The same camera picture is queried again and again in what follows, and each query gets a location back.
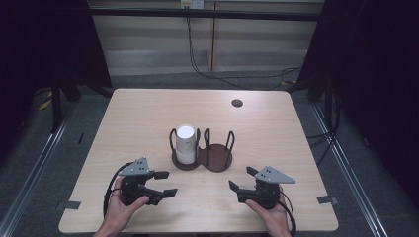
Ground dark brown double cup holder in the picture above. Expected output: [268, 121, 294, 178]
[168, 127, 236, 173]

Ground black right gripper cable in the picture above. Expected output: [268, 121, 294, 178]
[278, 191, 297, 237]

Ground black metal stand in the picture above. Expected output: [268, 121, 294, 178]
[50, 75, 63, 133]

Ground black horizontal bar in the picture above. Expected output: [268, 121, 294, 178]
[88, 8, 325, 23]

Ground person's right hand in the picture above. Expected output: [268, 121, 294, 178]
[245, 186, 293, 231]

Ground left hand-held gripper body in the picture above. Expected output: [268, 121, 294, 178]
[117, 156, 164, 206]

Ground aluminium floor rail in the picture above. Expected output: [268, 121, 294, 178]
[310, 105, 389, 237]
[0, 102, 78, 237]

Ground white wall socket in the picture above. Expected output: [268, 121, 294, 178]
[180, 0, 206, 10]

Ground grey tape strip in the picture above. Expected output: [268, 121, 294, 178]
[316, 195, 339, 205]
[55, 200, 82, 210]

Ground person's left hand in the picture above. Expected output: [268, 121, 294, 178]
[104, 186, 150, 228]

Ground yellow floor tape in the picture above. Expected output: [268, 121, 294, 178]
[38, 92, 53, 112]

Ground black wall cable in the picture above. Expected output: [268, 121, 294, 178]
[186, 6, 302, 92]

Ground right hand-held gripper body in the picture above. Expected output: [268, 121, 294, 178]
[236, 165, 296, 210]

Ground black floor cables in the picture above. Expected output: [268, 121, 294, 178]
[305, 95, 340, 166]

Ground dark curtain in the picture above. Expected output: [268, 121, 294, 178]
[0, 0, 113, 159]
[297, 0, 419, 211]

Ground stack of white cups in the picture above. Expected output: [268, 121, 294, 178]
[175, 123, 198, 165]

